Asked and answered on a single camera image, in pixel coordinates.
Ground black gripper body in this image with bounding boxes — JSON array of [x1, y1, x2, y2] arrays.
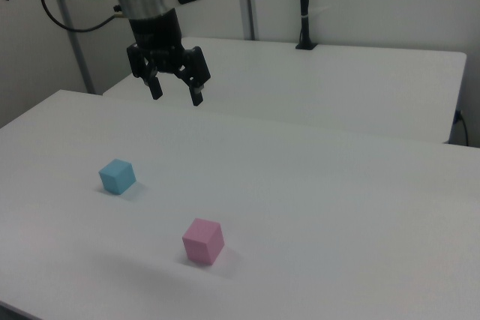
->
[[128, 7, 186, 75]]

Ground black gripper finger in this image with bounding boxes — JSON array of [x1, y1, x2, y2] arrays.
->
[[125, 43, 164, 100], [175, 46, 211, 107]]

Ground blue cube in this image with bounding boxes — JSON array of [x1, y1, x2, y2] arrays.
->
[[97, 158, 137, 196]]

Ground pink cube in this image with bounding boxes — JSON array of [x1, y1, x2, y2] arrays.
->
[[181, 217, 226, 266]]

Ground white back table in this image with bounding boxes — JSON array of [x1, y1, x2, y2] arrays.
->
[[101, 36, 468, 145]]

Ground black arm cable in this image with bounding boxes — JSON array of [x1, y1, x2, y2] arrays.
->
[[40, 0, 131, 33]]

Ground black camera stand pole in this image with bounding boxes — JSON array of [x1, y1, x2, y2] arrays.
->
[[295, 0, 319, 51]]

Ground black wall cable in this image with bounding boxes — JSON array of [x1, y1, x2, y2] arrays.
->
[[455, 109, 470, 146]]

